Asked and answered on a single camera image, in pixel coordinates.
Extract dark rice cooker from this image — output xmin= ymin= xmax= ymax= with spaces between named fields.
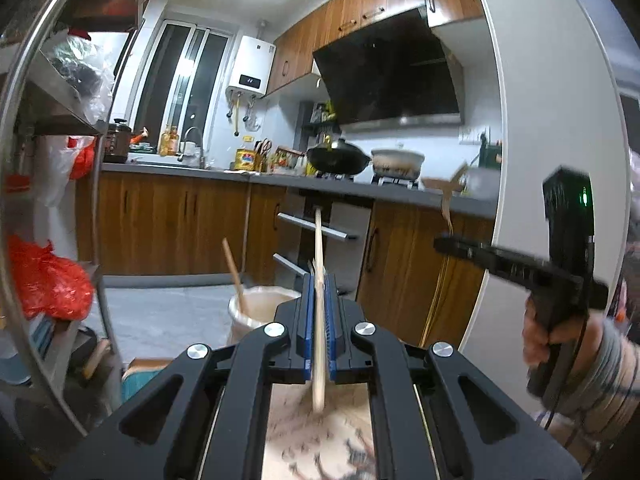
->
xmin=103 ymin=118 xmax=134 ymax=164

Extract gas stove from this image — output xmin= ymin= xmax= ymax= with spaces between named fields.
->
xmin=314 ymin=172 xmax=419 ymax=191

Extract wooden chopstick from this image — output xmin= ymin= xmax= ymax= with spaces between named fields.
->
xmin=311 ymin=206 xmax=327 ymax=415
xmin=221 ymin=237 xmax=251 ymax=314

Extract dark green box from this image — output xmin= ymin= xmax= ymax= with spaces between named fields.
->
xmin=478 ymin=142 xmax=503 ymax=169

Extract chrome kitchen faucet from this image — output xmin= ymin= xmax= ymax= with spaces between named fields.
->
xmin=182 ymin=126 xmax=207 ymax=170

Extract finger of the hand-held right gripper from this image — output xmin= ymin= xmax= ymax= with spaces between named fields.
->
xmin=433 ymin=234 xmax=551 ymax=287

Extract wooden lower cabinets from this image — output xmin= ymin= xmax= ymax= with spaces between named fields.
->
xmin=75 ymin=170 xmax=497 ymax=350

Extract white cooking pot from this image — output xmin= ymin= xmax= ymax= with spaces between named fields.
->
xmin=370 ymin=147 xmax=426 ymax=181

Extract black range hood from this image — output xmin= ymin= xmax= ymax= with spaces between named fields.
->
xmin=312 ymin=6 xmax=464 ymax=134

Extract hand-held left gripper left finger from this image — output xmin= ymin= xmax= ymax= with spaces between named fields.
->
xmin=52 ymin=272 xmax=317 ymax=480

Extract white plastic bag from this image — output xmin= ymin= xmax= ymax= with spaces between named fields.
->
xmin=41 ymin=135 xmax=82 ymax=213

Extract printed tablecloth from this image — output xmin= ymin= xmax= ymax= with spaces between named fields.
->
xmin=124 ymin=357 xmax=381 ymax=480

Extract large red plastic bag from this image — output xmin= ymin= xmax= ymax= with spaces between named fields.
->
xmin=7 ymin=234 xmax=96 ymax=322

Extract yellow drink bottles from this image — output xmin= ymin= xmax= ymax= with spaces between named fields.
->
xmin=159 ymin=124 xmax=180 ymax=157

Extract person's right hand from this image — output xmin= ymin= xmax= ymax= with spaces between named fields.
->
xmin=522 ymin=297 xmax=607 ymax=377

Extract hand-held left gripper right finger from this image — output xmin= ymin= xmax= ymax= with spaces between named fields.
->
xmin=325 ymin=272 xmax=583 ymax=480

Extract wooden upper cabinets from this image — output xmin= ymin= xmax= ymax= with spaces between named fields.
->
xmin=265 ymin=0 xmax=494 ymax=99

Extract white refrigerator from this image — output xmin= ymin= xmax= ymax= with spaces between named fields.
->
xmin=457 ymin=0 xmax=640 ymax=361

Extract clear plastic bag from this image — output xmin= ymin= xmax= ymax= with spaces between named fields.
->
xmin=42 ymin=29 xmax=119 ymax=127

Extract white water heater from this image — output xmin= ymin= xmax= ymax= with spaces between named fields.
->
xmin=225 ymin=35 xmax=277 ymax=100

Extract small red plastic bag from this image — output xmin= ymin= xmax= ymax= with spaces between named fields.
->
xmin=69 ymin=135 xmax=97 ymax=181

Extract silver built-in oven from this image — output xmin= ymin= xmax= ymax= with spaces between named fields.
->
xmin=273 ymin=193 xmax=374 ymax=307

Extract yellow cooking oil bottle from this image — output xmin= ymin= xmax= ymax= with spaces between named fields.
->
xmin=230 ymin=147 xmax=257 ymax=172

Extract wooden cabinets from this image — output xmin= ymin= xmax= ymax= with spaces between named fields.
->
xmin=265 ymin=0 xmax=494 ymax=99
xmin=75 ymin=170 xmax=497 ymax=350

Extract sliding glass window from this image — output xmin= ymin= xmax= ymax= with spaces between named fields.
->
xmin=132 ymin=18 xmax=235 ymax=149

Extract grey kitchen countertop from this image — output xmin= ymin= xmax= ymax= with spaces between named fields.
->
xmin=100 ymin=157 xmax=499 ymax=221

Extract black wok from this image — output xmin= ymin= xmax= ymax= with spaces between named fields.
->
xmin=305 ymin=138 xmax=372 ymax=176

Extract metal shelf rack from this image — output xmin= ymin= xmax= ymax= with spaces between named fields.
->
xmin=0 ymin=0 xmax=157 ymax=438

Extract white ribbed ceramic jar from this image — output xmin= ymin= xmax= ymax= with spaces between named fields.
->
xmin=228 ymin=285 xmax=302 ymax=347

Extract wall spice shelf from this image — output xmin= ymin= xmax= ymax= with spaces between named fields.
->
xmin=299 ymin=101 xmax=347 ymax=132

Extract colourful seasoning packets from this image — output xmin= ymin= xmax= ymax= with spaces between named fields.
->
xmin=272 ymin=146 xmax=306 ymax=176

